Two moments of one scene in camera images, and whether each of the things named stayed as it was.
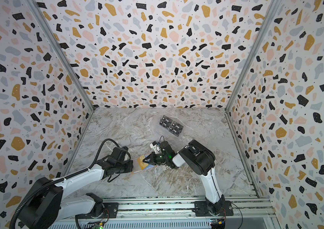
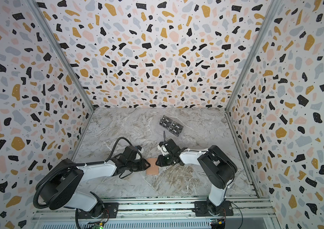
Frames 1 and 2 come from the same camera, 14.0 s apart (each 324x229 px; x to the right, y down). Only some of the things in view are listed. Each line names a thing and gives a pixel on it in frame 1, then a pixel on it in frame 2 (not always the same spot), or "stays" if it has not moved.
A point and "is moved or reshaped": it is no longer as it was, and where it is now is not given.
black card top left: (166, 121) stays
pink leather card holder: (136, 166) is moved or reshaped
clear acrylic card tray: (171, 126) stays
